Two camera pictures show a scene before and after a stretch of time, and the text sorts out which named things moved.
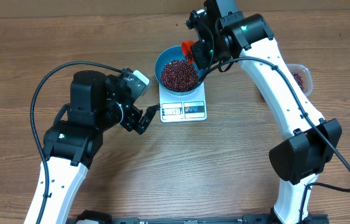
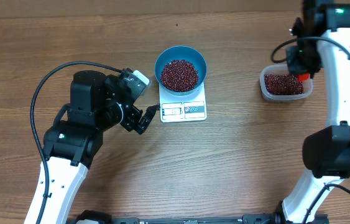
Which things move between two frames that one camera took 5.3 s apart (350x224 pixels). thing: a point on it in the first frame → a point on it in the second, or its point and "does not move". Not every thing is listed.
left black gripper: x=132 y=122 does not move
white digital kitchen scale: x=175 y=108 does not move
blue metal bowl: x=170 y=53 does not move
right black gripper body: x=211 y=53 → x=308 y=60
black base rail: x=99 y=216 does not move
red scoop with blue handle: x=186 y=45 → x=303 y=77
